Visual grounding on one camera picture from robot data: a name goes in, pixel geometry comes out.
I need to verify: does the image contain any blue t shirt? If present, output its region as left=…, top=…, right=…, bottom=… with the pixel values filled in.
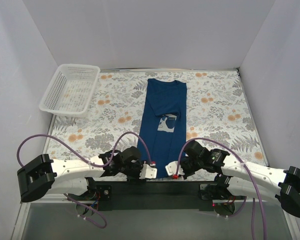
left=139, top=78, right=187, bottom=179

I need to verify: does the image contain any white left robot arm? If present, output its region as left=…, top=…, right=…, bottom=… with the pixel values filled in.
left=17, top=146, right=149, bottom=203

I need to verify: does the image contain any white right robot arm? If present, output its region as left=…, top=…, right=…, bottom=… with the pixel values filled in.
left=175, top=138, right=300, bottom=218

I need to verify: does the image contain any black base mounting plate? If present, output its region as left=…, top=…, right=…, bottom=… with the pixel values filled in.
left=67, top=180, right=247, bottom=212

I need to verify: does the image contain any floral table cloth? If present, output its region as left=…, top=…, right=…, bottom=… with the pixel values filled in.
left=45, top=70, right=268, bottom=166

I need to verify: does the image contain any white plastic basket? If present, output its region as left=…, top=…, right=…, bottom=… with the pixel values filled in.
left=39, top=64, right=101, bottom=118

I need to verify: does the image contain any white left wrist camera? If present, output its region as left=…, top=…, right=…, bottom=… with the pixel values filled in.
left=139, top=163, right=158, bottom=180

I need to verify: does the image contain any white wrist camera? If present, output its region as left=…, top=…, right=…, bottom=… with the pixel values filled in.
left=139, top=163, right=158, bottom=180
left=165, top=161, right=185, bottom=181

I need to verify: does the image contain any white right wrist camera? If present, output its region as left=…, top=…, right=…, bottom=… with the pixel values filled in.
left=165, top=161, right=185, bottom=181

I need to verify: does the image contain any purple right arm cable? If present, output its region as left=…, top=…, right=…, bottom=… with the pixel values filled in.
left=173, top=137, right=268, bottom=240

